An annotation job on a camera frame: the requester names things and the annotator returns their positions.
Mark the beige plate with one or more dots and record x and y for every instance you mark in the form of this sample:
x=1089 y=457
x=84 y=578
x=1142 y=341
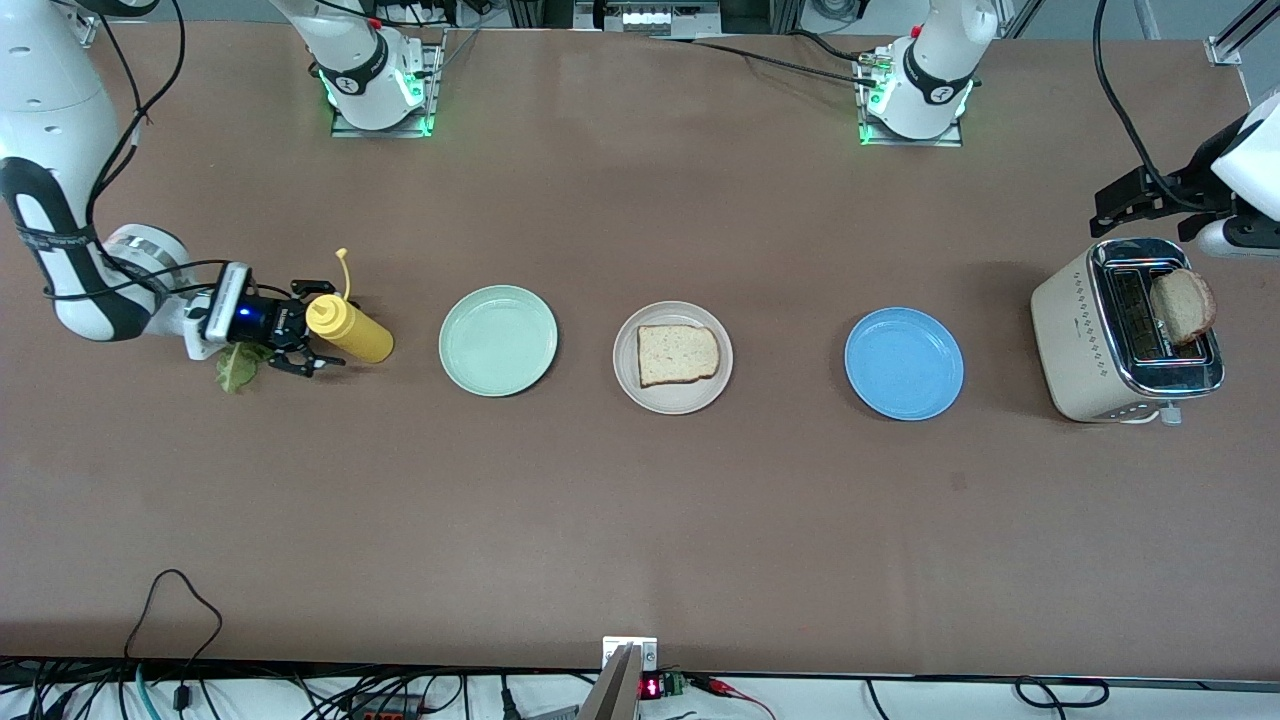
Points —
x=672 y=400

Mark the green lettuce leaf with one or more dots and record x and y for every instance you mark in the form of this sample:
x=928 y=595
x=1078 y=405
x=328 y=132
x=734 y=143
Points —
x=235 y=372

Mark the yellow squeeze bottle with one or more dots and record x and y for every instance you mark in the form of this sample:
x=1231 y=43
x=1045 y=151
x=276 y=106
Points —
x=360 y=338

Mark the beige chrome toaster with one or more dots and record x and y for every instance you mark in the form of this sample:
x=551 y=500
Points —
x=1075 y=350

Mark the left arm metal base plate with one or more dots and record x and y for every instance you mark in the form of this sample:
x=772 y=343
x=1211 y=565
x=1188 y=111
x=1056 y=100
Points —
x=915 y=142

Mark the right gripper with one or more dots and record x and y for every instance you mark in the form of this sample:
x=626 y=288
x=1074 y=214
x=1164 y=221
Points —
x=271 y=320

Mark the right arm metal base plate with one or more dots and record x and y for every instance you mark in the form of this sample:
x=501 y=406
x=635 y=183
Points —
x=380 y=131

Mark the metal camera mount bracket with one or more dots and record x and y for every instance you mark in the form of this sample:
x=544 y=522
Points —
x=630 y=650

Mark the white device with ports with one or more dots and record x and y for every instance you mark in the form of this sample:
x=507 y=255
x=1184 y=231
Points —
x=650 y=18

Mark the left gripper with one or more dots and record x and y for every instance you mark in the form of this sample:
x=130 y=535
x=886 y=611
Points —
x=1183 y=192

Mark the aluminium frame post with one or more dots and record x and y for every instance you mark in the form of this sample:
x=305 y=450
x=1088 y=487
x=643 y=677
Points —
x=1225 y=50

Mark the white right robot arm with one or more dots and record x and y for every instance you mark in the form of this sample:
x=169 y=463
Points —
x=50 y=100

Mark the small red display module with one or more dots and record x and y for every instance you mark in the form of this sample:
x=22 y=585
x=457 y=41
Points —
x=650 y=688

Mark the mint green plate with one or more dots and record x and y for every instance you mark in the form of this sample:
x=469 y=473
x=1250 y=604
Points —
x=498 y=340

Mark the blue plate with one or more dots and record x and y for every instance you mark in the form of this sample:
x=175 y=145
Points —
x=904 y=363

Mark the toast bread slice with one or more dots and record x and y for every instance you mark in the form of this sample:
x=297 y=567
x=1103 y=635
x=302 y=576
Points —
x=678 y=355
x=1185 y=305

